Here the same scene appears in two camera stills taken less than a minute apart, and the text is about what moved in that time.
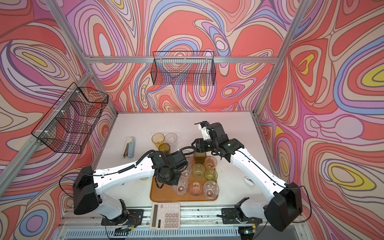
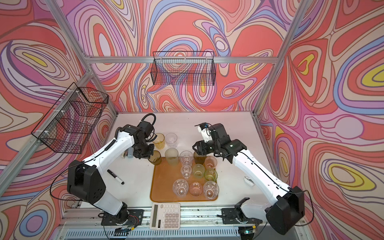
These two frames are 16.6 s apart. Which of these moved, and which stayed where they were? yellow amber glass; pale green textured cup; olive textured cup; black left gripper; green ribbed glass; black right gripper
Moved: olive textured cup; black left gripper
Stayed: pale green textured cup; yellow amber glass; black right gripper; green ribbed glass
